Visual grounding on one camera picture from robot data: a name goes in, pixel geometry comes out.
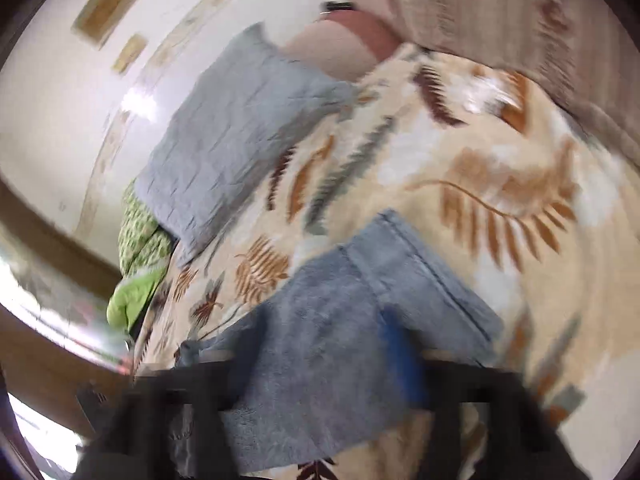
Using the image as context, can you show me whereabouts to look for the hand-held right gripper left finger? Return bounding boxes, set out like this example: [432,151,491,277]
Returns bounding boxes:
[75,305,281,480]

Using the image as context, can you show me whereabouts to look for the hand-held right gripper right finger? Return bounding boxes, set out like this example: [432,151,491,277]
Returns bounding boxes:
[377,307,591,480]

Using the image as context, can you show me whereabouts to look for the grey-blue towel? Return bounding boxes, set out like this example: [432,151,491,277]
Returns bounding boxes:
[167,208,506,480]

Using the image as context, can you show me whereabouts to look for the green patterned cloth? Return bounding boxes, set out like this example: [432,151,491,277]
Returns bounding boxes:
[106,180,176,333]

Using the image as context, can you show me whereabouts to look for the leaf print blanket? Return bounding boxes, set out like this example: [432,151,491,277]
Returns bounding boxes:
[131,42,640,480]

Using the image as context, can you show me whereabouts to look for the grey quilted pillow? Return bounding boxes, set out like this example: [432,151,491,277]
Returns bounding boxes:
[135,22,358,266]

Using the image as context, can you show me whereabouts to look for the pink pillow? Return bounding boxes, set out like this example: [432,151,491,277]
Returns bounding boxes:
[280,10,401,83]

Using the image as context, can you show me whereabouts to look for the small framed wall picture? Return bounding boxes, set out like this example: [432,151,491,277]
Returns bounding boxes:
[111,34,148,77]

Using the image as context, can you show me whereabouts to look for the large framed wall picture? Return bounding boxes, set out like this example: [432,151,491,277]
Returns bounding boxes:
[72,0,150,50]

